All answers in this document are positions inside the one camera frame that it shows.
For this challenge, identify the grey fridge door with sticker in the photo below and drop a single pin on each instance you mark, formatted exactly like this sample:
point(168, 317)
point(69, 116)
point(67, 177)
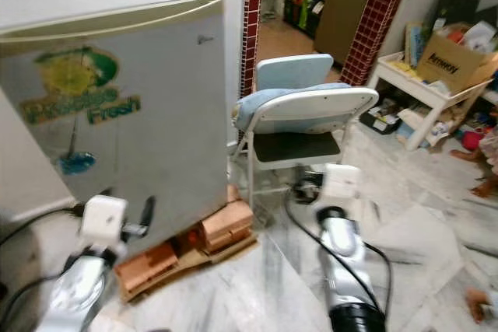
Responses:
point(171, 145)

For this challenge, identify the small orange object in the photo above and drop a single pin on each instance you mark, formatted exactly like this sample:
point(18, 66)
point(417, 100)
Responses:
point(191, 235)

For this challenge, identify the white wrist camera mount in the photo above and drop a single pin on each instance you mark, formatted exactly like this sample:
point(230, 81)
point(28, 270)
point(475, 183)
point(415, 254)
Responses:
point(105, 223)
point(342, 183)

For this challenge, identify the white metal folding chair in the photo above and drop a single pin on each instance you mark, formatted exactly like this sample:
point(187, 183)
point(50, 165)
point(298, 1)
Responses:
point(319, 110)

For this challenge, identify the blue book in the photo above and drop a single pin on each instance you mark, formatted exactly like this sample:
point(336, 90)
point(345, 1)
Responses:
point(416, 44)

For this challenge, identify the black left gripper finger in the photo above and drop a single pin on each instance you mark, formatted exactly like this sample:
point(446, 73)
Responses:
point(148, 212)
point(78, 209)

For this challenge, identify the person's leg in patterned cloth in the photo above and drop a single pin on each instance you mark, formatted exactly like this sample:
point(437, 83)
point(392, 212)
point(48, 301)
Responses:
point(490, 141)

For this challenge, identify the flat black box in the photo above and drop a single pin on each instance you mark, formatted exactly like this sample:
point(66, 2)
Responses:
point(380, 120)

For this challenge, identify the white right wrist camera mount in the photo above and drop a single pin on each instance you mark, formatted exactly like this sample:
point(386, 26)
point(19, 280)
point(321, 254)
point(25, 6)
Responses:
point(342, 183)

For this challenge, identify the red clay brick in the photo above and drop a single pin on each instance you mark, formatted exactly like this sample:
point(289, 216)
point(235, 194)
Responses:
point(148, 270)
point(229, 242)
point(226, 215)

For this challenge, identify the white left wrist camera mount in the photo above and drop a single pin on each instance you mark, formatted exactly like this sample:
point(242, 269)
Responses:
point(105, 223)

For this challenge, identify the brown wooden door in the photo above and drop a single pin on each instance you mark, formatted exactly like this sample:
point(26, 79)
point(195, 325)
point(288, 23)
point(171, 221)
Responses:
point(346, 5)

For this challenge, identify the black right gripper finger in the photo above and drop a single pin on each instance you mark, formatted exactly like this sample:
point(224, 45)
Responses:
point(299, 184)

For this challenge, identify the red ball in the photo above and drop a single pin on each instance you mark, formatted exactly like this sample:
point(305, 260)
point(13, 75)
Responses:
point(471, 141)

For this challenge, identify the brown printed cardboard box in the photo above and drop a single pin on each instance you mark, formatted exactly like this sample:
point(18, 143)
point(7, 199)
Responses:
point(447, 64)

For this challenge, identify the black bag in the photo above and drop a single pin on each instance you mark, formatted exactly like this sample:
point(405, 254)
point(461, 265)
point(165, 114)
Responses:
point(457, 9)

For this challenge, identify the brown cardboard sheet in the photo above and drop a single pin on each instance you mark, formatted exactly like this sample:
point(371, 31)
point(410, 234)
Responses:
point(218, 259)

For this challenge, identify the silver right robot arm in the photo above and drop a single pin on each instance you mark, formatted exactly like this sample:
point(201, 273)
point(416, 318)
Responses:
point(338, 250)

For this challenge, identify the light blue cushion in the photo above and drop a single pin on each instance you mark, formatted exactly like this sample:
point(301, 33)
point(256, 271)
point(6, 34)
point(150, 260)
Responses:
point(268, 103)

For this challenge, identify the person's bare foot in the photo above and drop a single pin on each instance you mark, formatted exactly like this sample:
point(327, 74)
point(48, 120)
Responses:
point(485, 188)
point(481, 307)
point(471, 157)

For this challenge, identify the white shelf table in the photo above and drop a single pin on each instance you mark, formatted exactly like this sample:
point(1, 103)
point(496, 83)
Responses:
point(408, 91)

